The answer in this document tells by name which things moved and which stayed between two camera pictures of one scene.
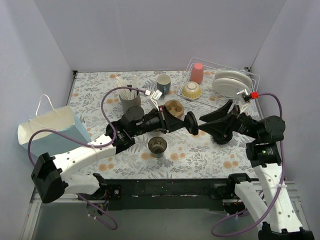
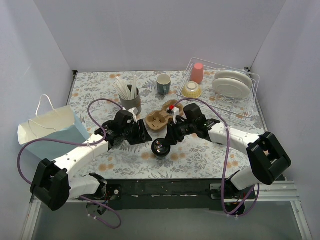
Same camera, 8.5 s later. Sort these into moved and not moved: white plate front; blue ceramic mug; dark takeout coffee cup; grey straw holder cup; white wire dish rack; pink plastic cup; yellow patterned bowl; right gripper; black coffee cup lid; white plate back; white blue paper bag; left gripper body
Moved: left gripper body; right gripper; black coffee cup lid; dark takeout coffee cup
Not moved: white blue paper bag; pink plastic cup; grey straw holder cup; white wire dish rack; yellow patterned bowl; white plate front; blue ceramic mug; white plate back
